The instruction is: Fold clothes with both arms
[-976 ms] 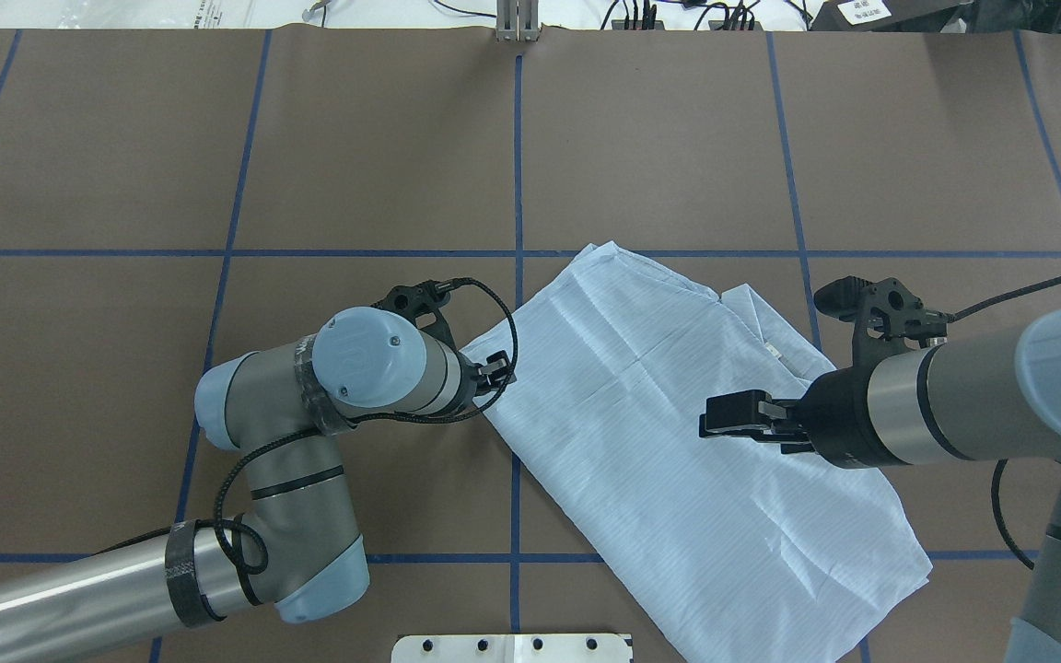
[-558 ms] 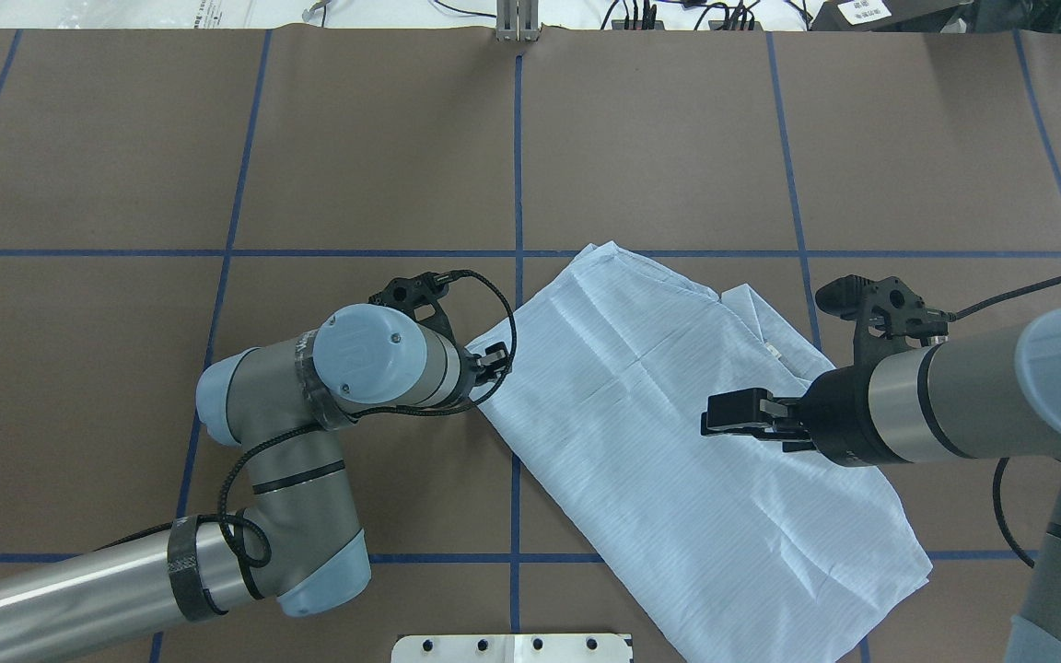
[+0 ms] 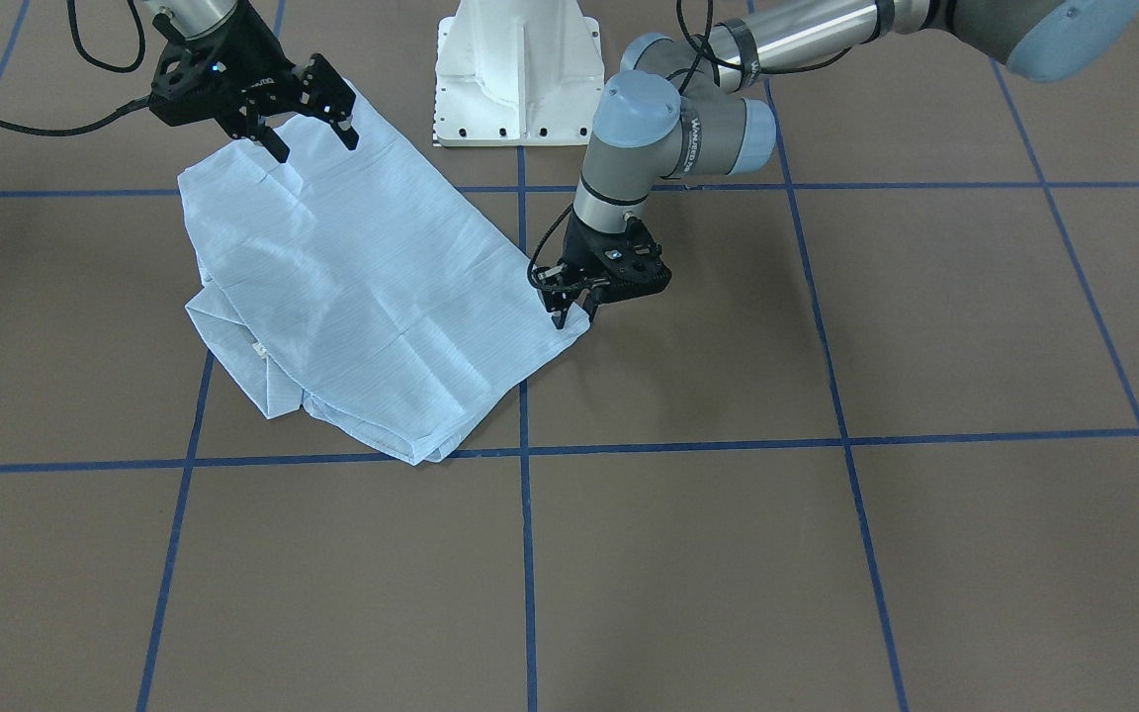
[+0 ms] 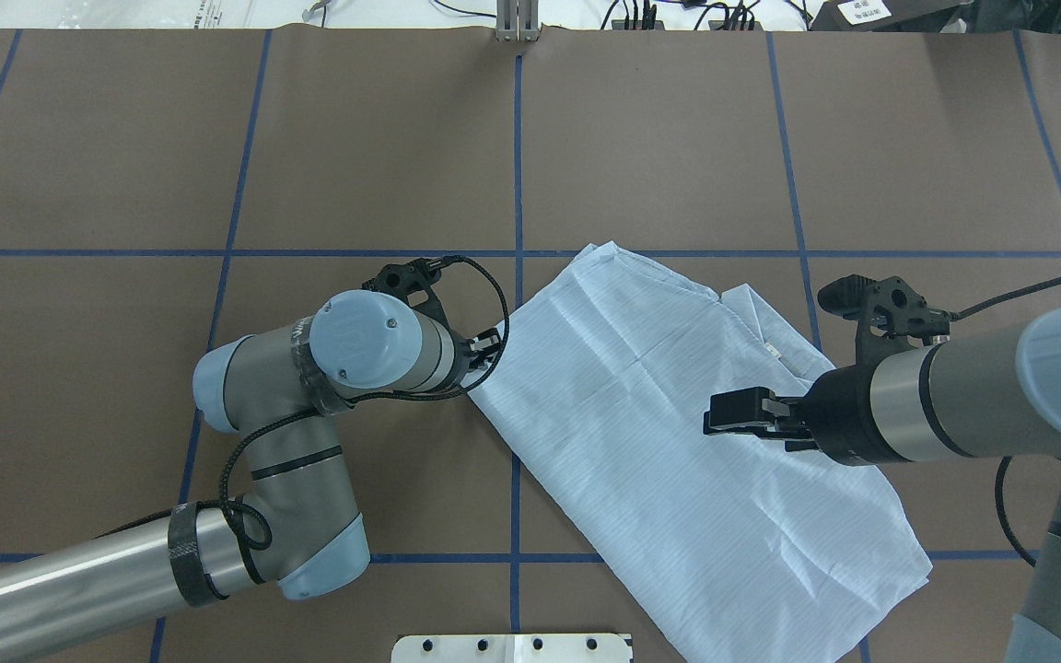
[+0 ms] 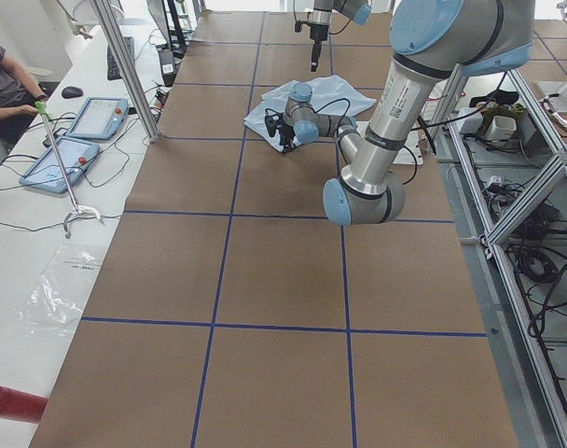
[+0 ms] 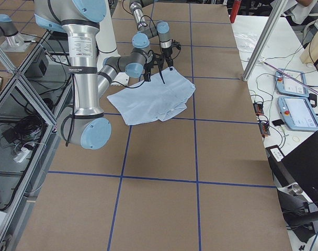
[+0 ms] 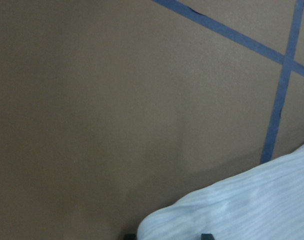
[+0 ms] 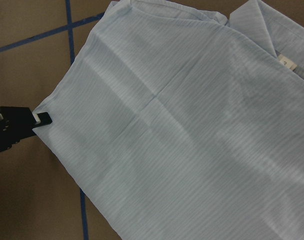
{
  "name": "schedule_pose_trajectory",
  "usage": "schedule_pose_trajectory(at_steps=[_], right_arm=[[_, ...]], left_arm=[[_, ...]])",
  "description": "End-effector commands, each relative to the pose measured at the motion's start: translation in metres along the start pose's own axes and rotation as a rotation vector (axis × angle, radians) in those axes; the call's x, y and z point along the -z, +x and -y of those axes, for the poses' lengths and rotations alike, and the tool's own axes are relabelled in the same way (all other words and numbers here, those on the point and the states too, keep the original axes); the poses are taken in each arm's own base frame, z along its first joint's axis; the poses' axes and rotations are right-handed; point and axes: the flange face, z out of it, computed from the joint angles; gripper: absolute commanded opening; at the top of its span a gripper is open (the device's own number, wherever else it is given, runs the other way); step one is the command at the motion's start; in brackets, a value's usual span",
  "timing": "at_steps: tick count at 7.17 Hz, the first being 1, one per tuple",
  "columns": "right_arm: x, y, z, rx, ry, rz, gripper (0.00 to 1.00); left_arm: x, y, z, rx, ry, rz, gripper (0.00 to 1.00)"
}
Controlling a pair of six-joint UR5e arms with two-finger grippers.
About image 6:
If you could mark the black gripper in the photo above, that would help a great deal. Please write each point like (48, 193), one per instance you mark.
(158, 61)
(167, 53)

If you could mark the light blue button shirt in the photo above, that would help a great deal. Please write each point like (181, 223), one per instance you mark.
(162, 98)

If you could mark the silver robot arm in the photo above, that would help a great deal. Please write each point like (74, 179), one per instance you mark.
(83, 122)
(147, 26)

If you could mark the clear plastic bag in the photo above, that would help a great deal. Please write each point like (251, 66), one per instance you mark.
(246, 41)

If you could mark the red fire extinguisher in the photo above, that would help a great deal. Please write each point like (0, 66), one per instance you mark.
(235, 10)

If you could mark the upper teach pendant tablet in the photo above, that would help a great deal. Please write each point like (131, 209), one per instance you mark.
(287, 86)

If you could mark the teach pendant tablet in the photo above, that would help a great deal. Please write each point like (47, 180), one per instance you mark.
(297, 113)
(287, 86)

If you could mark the lower teach pendant tablet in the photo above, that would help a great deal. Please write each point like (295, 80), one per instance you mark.
(297, 113)

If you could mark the white power strip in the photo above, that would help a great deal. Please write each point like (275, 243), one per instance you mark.
(24, 152)

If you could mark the black monitor on stand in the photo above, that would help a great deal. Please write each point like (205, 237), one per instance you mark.
(297, 173)

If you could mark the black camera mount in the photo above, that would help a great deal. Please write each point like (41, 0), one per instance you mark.
(176, 44)

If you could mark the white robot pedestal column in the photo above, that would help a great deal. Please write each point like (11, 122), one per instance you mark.
(106, 45)

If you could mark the aluminium frame post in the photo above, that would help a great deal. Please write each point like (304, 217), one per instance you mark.
(272, 20)

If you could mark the grey robot base mount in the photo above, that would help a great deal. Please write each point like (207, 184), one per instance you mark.
(15, 41)

